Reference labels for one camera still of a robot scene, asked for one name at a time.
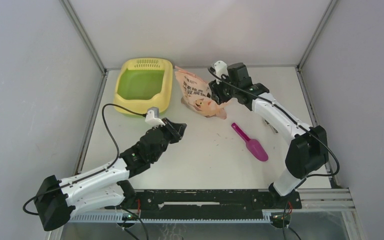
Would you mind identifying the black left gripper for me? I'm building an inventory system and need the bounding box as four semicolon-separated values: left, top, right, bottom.
151;117;186;163

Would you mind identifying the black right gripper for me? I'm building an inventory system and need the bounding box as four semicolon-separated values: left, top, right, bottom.
209;71;239;106

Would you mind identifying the peach cat litter bag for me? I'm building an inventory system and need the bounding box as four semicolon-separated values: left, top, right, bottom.
174;66;228;120

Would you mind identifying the magenta plastic scoop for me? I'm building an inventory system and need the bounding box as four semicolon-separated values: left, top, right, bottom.
231;122;269;162

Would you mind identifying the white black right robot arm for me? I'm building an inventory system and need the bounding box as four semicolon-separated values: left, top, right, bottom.
209;79;328;208

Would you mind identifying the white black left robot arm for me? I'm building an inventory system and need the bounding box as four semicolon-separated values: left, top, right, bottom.
33;118;187;232

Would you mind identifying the yellow green litter box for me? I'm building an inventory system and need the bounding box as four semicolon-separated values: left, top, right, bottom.
113;57;174;114

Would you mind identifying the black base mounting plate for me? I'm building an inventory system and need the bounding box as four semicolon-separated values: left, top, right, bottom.
107;189;303;221

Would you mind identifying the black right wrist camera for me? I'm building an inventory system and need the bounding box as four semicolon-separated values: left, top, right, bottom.
227;62;253;89

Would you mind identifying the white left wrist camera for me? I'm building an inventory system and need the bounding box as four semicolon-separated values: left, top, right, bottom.
145;106;165;127

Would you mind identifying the white slotted cable duct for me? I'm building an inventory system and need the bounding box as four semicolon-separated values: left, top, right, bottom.
65;211;273;224

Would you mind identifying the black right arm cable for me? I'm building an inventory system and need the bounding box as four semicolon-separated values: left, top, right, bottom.
207;66;341;240

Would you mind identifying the aluminium frame rail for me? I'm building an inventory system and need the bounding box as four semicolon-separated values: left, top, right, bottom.
53;188;357;213

